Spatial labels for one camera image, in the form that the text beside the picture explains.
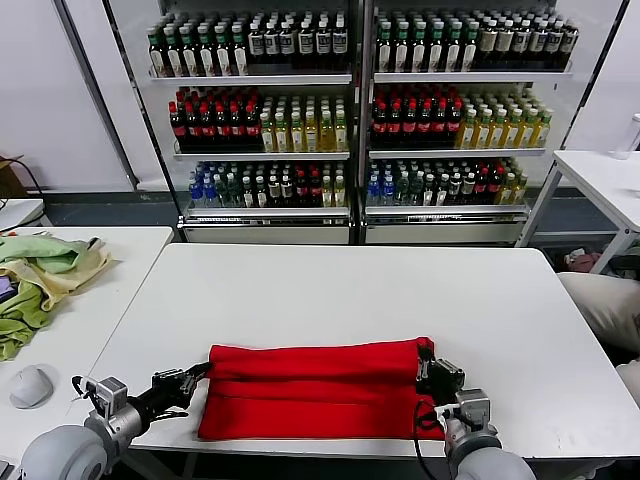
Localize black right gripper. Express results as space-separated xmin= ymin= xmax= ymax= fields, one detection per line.
xmin=416 ymin=345 xmax=466 ymax=402

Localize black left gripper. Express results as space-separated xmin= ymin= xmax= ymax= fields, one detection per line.
xmin=149 ymin=362 xmax=215 ymax=416

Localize red shirt with print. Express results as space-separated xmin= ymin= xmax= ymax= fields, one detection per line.
xmin=197 ymin=336 xmax=450 ymax=442

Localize pinkish clothes pile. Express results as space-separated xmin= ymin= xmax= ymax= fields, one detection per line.
xmin=564 ymin=249 xmax=604 ymax=274

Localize cream garment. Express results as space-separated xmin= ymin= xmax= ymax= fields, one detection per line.
xmin=0 ymin=244 xmax=114 ymax=312

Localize grey rounded mouse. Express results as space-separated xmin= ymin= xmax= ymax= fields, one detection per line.
xmin=9 ymin=364 xmax=55 ymax=410

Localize olive green towel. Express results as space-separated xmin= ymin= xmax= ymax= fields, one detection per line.
xmin=0 ymin=282 xmax=56 ymax=362

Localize beige cushion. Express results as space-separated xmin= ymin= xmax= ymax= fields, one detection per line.
xmin=557 ymin=272 xmax=640 ymax=349
xmin=615 ymin=358 xmax=640 ymax=396

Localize light green garment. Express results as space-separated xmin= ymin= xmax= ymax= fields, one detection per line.
xmin=0 ymin=234 xmax=97 ymax=275

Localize purple patterned item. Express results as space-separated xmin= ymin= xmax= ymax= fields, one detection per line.
xmin=0 ymin=275 xmax=22 ymax=304

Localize dark green bag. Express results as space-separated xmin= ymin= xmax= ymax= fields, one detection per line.
xmin=607 ymin=255 xmax=640 ymax=280

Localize white side table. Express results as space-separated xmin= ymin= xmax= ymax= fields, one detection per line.
xmin=517 ymin=149 xmax=640 ymax=275

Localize brown cardboard box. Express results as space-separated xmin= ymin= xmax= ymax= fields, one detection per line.
xmin=0 ymin=154 xmax=29 ymax=199

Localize drinks display shelf unit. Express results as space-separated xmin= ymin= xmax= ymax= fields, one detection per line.
xmin=360 ymin=0 xmax=631 ymax=249
xmin=102 ymin=0 xmax=362 ymax=246

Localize green cap tea bottle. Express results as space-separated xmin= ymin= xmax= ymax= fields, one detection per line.
xmin=231 ymin=22 xmax=250 ymax=77
xmin=427 ymin=20 xmax=447 ymax=74
xmin=198 ymin=23 xmax=217 ymax=78
xmin=148 ymin=25 xmax=166 ymax=78
xmin=462 ymin=21 xmax=480 ymax=74
xmin=410 ymin=20 xmax=429 ymax=74
xmin=215 ymin=23 xmax=233 ymax=77
xmin=392 ymin=20 xmax=412 ymax=74
xmin=445 ymin=20 xmax=464 ymax=74
xmin=164 ymin=24 xmax=183 ymax=78
xmin=181 ymin=24 xmax=200 ymax=78
xmin=375 ymin=20 xmax=394 ymax=74

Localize white label dark bottle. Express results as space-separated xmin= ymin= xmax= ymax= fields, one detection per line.
xmin=297 ymin=18 xmax=316 ymax=71
xmin=280 ymin=19 xmax=299 ymax=71
xmin=248 ymin=20 xmax=266 ymax=71
xmin=315 ymin=17 xmax=333 ymax=71
xmin=332 ymin=16 xmax=350 ymax=71
xmin=264 ymin=19 xmax=282 ymax=71

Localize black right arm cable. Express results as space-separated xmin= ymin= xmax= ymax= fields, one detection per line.
xmin=412 ymin=399 xmax=451 ymax=480

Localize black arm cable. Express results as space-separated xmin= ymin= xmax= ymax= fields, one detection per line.
xmin=412 ymin=399 xmax=451 ymax=480
xmin=71 ymin=374 xmax=97 ymax=402

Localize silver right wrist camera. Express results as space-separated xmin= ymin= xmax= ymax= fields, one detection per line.
xmin=452 ymin=388 xmax=493 ymax=437

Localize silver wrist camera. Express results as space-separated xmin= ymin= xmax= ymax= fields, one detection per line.
xmin=452 ymin=388 xmax=493 ymax=437
xmin=82 ymin=377 xmax=129 ymax=417

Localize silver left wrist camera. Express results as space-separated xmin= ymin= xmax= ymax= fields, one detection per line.
xmin=82 ymin=377 xmax=129 ymax=417

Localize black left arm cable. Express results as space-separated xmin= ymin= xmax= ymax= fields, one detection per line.
xmin=71 ymin=374 xmax=97 ymax=402

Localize black wall cable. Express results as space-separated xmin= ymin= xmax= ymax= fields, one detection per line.
xmin=17 ymin=157 xmax=47 ymax=211

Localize grey metal frame pole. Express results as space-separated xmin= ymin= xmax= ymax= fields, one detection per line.
xmin=53 ymin=0 xmax=139 ymax=190

